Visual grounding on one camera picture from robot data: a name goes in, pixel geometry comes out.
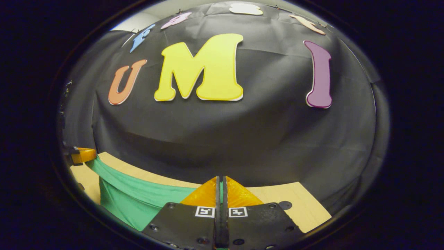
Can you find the black backdrop cloth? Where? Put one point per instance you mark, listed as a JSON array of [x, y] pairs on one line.
[[242, 139]]

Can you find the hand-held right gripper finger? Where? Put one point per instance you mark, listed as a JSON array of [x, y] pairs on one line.
[[218, 222], [224, 222]]

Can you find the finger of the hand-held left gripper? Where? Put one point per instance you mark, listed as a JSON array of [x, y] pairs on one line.
[[83, 155]]

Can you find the black round table grommet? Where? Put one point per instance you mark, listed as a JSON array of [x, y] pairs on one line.
[[285, 205]]

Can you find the green T-shirt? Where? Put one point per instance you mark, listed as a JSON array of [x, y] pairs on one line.
[[138, 205]]

